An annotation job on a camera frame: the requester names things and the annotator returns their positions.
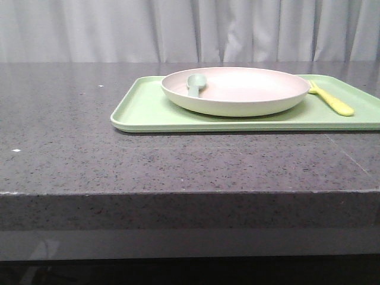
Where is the beige round plate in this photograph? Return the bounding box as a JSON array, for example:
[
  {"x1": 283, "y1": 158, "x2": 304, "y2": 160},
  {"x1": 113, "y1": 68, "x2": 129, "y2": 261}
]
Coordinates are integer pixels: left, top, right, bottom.
[{"x1": 161, "y1": 67, "x2": 310, "y2": 117}]

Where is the yellow plastic fork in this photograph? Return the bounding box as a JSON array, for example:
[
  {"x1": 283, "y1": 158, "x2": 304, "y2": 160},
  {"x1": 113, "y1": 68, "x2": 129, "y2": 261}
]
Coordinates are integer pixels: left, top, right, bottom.
[{"x1": 309, "y1": 80, "x2": 354, "y2": 116}]

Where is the pale green spoon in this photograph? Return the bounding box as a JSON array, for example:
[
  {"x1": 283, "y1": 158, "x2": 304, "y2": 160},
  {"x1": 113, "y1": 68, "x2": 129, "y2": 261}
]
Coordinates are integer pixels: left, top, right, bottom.
[{"x1": 186, "y1": 74, "x2": 207, "y2": 97}]

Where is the light green tray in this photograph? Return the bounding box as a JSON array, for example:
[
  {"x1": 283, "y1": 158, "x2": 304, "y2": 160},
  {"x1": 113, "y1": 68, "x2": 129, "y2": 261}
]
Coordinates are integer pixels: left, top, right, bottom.
[{"x1": 110, "y1": 74, "x2": 379, "y2": 133}]

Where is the grey curtain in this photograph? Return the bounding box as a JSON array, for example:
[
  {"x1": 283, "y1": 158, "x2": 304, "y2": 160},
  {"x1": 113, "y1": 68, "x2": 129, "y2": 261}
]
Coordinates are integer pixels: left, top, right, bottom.
[{"x1": 1, "y1": 1, "x2": 379, "y2": 63}]

